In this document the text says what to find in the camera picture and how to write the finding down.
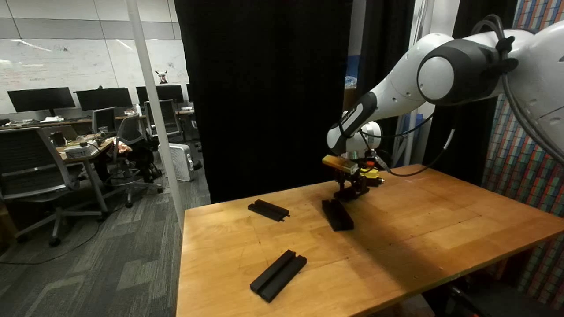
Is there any colourful patterned wall panel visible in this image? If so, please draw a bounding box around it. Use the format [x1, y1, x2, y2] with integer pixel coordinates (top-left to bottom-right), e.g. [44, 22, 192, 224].
[481, 0, 564, 317]

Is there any wooden office desk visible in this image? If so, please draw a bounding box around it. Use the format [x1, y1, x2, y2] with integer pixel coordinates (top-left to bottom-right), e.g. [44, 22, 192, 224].
[56, 140, 113, 215]

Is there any white vertical pole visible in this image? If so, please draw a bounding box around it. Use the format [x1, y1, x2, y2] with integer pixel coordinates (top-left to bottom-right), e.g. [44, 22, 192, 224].
[127, 0, 183, 228]

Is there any black monitor right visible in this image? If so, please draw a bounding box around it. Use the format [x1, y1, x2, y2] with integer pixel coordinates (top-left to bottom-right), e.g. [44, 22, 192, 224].
[136, 85, 183, 104]

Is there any grey office chair left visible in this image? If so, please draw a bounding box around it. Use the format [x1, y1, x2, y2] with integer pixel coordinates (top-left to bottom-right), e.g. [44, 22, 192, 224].
[0, 127, 109, 247]

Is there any yellow emergency stop button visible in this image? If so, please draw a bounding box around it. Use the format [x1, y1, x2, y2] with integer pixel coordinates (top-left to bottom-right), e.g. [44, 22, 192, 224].
[359, 168, 382, 187]

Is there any black monitor middle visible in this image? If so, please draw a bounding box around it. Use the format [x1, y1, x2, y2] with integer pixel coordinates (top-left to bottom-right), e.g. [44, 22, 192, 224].
[77, 88, 132, 110]

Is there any black monitor left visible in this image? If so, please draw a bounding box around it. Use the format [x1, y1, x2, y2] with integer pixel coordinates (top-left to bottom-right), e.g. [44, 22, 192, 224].
[9, 87, 74, 117]

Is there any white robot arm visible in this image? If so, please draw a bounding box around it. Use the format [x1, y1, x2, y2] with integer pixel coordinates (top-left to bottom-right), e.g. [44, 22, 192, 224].
[322, 15, 564, 201]

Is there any beige wrist camera box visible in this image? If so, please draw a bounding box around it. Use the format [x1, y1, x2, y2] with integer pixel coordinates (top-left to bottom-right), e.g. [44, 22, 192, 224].
[322, 155, 358, 175]

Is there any black monitor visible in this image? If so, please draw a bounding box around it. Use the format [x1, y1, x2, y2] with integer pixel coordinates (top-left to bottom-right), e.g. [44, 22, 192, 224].
[9, 87, 74, 117]
[136, 85, 183, 104]
[77, 88, 132, 110]

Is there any long black pad front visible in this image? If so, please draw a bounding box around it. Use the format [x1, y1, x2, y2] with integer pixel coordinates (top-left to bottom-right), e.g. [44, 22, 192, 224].
[250, 251, 307, 303]

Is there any black chair front corner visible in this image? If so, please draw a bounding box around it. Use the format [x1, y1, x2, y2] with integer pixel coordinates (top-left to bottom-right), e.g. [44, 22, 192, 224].
[423, 279, 562, 317]

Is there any black curtain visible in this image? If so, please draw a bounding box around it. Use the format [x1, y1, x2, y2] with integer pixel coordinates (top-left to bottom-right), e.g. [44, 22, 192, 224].
[174, 0, 352, 203]

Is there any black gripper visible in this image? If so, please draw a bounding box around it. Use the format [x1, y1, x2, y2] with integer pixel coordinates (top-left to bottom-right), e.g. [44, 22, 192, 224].
[333, 173, 368, 201]

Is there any black office chair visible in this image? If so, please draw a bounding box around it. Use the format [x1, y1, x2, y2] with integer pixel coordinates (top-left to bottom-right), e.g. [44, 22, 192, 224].
[113, 115, 162, 208]

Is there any white computer tower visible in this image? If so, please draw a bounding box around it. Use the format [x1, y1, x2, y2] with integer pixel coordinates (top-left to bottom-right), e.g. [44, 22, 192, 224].
[169, 143, 194, 184]

